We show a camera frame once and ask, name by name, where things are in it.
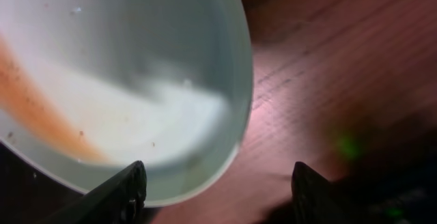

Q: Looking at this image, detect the light blue plate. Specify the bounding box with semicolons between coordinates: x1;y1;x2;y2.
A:
1;0;253;207

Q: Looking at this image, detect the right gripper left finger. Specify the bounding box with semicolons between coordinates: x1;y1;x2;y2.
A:
38;160;147;224

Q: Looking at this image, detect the black round tray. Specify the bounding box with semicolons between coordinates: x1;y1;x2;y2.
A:
1;143;160;223

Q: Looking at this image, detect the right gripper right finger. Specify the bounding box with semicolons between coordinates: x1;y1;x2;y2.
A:
291;162;373;224

